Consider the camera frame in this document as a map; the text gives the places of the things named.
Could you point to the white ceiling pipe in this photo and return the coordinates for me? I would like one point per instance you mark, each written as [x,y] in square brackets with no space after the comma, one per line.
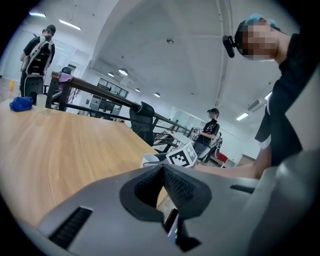
[223,62]

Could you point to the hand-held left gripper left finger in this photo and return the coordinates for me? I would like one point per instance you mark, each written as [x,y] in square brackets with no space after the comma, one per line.
[143,197]

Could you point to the white table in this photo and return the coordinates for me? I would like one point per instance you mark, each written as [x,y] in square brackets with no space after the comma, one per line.
[181,137]

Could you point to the white paper cup trash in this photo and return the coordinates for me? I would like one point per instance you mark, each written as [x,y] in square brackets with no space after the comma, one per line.
[149,160]

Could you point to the ceiling air conditioner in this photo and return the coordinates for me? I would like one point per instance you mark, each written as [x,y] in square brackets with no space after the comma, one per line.
[257,104]

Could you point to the red cabinet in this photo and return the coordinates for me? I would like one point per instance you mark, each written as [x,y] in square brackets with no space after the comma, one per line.
[222,158]

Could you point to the blue cloth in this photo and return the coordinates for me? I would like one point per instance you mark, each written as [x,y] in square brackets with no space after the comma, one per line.
[21,103]

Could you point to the person's black shirt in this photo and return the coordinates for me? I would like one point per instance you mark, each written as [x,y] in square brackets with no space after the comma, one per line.
[287,120]

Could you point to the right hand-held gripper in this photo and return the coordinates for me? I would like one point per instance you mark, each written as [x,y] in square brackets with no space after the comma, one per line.
[181,156]

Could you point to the round ceiling lamp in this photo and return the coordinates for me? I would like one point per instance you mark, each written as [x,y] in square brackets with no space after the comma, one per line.
[123,72]
[111,74]
[157,94]

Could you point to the black head-mounted camera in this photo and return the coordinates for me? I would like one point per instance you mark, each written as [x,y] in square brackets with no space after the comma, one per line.
[228,46]

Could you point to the person's right forearm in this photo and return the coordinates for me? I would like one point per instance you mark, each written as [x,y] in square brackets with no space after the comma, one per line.
[237,171]

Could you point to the pink cloth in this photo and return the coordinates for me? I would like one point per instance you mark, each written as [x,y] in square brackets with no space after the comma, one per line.
[66,77]

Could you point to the grey office chair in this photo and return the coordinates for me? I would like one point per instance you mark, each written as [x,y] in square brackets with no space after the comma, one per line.
[33,85]

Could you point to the translucent plastic cup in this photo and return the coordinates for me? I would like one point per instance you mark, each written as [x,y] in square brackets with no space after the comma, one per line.
[41,102]

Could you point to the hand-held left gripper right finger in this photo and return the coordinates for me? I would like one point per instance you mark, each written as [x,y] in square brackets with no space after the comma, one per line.
[190,197]

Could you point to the long tube ceiling light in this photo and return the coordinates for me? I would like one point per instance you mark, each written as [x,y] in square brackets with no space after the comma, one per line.
[37,14]
[242,116]
[70,25]

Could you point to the person's head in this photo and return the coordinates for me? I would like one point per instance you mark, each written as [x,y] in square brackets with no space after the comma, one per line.
[257,41]

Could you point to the black mesh office chair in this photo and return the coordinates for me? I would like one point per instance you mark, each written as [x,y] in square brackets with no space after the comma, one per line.
[142,125]

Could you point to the teal cap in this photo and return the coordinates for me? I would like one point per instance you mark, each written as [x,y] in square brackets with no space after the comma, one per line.
[258,18]

